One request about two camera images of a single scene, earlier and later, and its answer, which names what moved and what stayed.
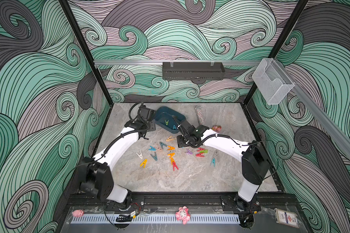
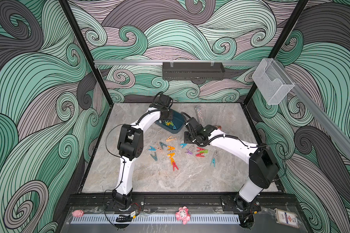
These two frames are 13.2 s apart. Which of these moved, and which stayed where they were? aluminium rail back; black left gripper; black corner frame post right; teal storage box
Moved: black left gripper
Stayed: aluminium rail back; black corner frame post right; teal storage box
